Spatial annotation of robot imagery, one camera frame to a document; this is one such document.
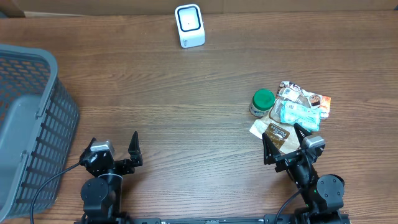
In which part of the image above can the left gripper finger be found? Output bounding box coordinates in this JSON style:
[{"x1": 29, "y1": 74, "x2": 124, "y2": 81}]
[
  {"x1": 81, "y1": 138, "x2": 96, "y2": 161},
  {"x1": 127, "y1": 131, "x2": 142, "y2": 161}
]

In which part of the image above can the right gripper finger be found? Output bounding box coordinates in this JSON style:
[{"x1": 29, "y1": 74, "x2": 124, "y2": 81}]
[
  {"x1": 294, "y1": 123, "x2": 312, "y2": 148},
  {"x1": 262, "y1": 133, "x2": 280, "y2": 165}
]

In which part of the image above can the beige brown snack pouch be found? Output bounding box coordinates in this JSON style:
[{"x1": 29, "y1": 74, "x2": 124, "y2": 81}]
[{"x1": 249, "y1": 81, "x2": 322, "y2": 154}]

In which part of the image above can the teal snack packet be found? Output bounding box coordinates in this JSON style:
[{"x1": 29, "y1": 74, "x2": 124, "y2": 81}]
[{"x1": 280, "y1": 101, "x2": 321, "y2": 131}]

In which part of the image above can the small orange white box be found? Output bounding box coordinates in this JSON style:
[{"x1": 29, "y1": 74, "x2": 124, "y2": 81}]
[{"x1": 319, "y1": 96, "x2": 331, "y2": 119}]

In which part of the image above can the green capped bottle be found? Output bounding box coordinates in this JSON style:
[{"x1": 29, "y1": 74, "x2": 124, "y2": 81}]
[{"x1": 249, "y1": 89, "x2": 275, "y2": 118}]

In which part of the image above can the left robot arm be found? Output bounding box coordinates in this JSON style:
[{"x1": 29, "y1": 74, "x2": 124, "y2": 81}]
[{"x1": 79, "y1": 132, "x2": 143, "y2": 223}]

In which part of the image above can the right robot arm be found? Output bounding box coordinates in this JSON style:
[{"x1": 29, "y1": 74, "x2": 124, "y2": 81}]
[{"x1": 262, "y1": 123, "x2": 350, "y2": 224}]

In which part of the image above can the white barcode scanner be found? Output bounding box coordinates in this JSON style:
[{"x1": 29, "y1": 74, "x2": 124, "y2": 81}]
[{"x1": 175, "y1": 4, "x2": 206, "y2": 49}]

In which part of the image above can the grey plastic mesh basket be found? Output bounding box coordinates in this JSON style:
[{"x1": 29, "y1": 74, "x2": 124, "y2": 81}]
[{"x1": 1, "y1": 44, "x2": 80, "y2": 220}]

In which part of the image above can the cardboard strip at table edge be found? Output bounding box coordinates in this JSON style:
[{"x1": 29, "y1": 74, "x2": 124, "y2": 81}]
[{"x1": 1, "y1": 0, "x2": 397, "y2": 17}]

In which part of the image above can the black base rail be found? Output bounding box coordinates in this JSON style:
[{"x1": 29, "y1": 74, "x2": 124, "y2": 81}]
[{"x1": 74, "y1": 214, "x2": 351, "y2": 224}]

